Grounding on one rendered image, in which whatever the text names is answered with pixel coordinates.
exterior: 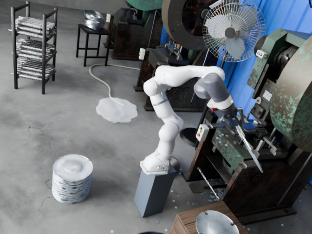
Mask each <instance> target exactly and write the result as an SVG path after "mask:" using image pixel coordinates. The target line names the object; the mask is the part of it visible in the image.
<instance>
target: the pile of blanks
mask: <svg viewBox="0 0 312 234"><path fill-rule="evenodd" d="M91 178H92V173H91V174H90V175H89V176H88V177H87V178H85V179H84V178H83V180H80V181H74V182H72V181H66V180H63V179H61V178H59V177H58V176H56V174H55V173H54V171H53V175H52V194H53V196H54V198H55V199H56V200H58V201H59V202H61V203H65V204H73V203H74V204H75V203H79V202H81V201H83V200H84V199H85V198H86V197H87V196H88V194H89V192H90V187H91Z"/></svg>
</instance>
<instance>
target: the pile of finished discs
mask: <svg viewBox="0 0 312 234"><path fill-rule="evenodd" d="M206 213H208V215H206V214H205V212H204V211H203V212H201V213H200V214H199V215H198V217H197V219H196V229H197V232H198V234H200V233H202V234H239V230H238V228H237V226H236V225H233V226H231V223H232V224H233V221H232V220H231V219H230V218H229V217H227V216H226V215H224V214H223V213H220V212H218V211H213V210H207V211H206Z"/></svg>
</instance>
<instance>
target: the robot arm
mask: <svg viewBox="0 0 312 234"><path fill-rule="evenodd" d="M193 77H201V78H200V79H199V80H198V81H197V82H196V84H195V85H194V91H195V93H196V95H197V96H198V97H200V98H202V99H204V98H211V99H210V101H209V102H208V104H207V106H208V107H211V108H218V109H220V111H221V113H222V118H220V119H219V120H220V122H221V123H224V124H225V125H226V126H227V127H228V128H229V129H230V130H231V131H233V130H234V131H235V132H236V134H238V133H239V135H240V137H241V138H243V137H242V135H241V133H240V132H239V130H238V128H237V126H236V127H235V124H234V123H233V121H232V119H233V118H235V120H236V121H237V123H238V127H239V129H240V130H241V132H242V134H243V136H244V137H245V135H244V133H243V131H244V128H243V125H245V121H244V117H243V109H242V108H241V107H240V108H236V107H235V105H234V103H233V102H234V101H233V99H232V97H231V95H230V92H229V91H228V90H227V87H226V85H225V83H224V80H225V73H224V71H223V70H222V69H221V68H219V67H217V66H211V67H205V66H193V65H188V66H181V67H173V66H169V65H162V66H160V67H158V68H157V69H156V76H154V77H153V78H151V79H149V80H148V81H146V82H145V83H144V85H143V89H144V91H145V93H146V94H147V95H148V96H150V100H151V102H152V105H153V107H154V110H155V112H156V114H157V116H158V117H159V118H161V119H162V120H163V121H164V122H165V124H164V125H163V126H162V127H161V129H160V131H159V137H160V142H159V145H158V148H157V149H156V150H155V152H154V153H152V154H150V155H149V156H147V157H146V158H145V160H143V161H141V162H140V166H141V168H142V169H143V171H144V172H145V173H146V174H147V175H163V174H167V173H168V170H169V168H170V160H171V157H172V155H173V150H174V146H175V138H176V136H177V135H178V134H179V132H180V131H181V130H182V129H183V126H184V121H183V120H182V119H181V118H180V117H179V116H177V115H176V114H175V112H174V111H173V109H172V107H171V105H170V103H169V101H168V98H167V96H166V93H165V92H166V90H170V89H171V88H172V87H178V86H180V85H182V84H184V83H185V82H187V81H188V80H189V79H191V78H193ZM237 112H239V115H240V120H241V123H240V121H239V120H238V118H237ZM225 119H228V120H229V121H230V123H231V125H232V127H231V126H230V125H229V124H228V123H227V122H226V121H225Z"/></svg>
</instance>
